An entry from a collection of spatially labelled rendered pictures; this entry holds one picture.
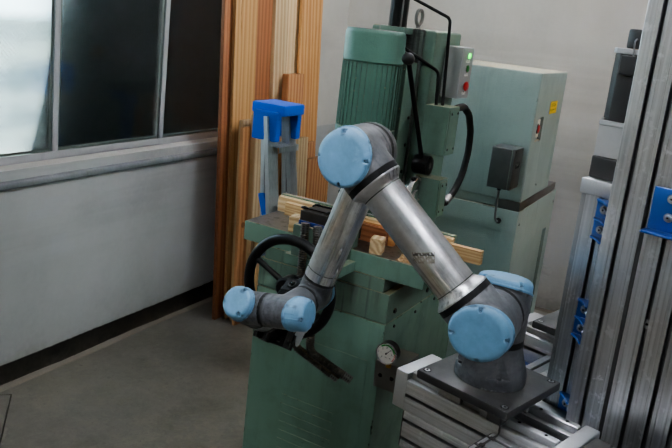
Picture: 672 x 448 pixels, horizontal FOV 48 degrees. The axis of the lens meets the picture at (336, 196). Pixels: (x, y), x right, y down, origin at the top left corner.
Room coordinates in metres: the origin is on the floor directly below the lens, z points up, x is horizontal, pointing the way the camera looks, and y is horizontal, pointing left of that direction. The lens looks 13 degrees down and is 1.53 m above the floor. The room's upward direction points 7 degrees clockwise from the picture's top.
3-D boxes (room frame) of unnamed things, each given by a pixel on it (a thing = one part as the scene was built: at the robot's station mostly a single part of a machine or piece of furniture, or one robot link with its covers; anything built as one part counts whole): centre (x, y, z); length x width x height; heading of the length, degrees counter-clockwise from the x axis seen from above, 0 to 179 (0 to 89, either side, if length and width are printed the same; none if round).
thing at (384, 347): (1.93, -0.19, 0.65); 0.06 x 0.04 x 0.08; 62
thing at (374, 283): (2.18, -0.03, 0.82); 0.40 x 0.21 x 0.04; 62
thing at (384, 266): (2.13, -0.02, 0.87); 0.61 x 0.30 x 0.06; 62
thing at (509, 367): (1.51, -0.37, 0.87); 0.15 x 0.15 x 0.10
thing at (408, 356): (1.99, -0.23, 0.58); 0.12 x 0.08 x 0.08; 152
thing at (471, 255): (2.20, -0.14, 0.92); 0.65 x 0.02 x 0.04; 62
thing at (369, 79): (2.24, -0.06, 1.35); 0.18 x 0.18 x 0.31
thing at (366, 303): (2.34, -0.12, 0.76); 0.57 x 0.45 x 0.09; 152
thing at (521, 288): (1.50, -0.37, 0.98); 0.13 x 0.12 x 0.14; 157
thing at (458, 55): (2.45, -0.34, 1.40); 0.10 x 0.06 x 0.16; 152
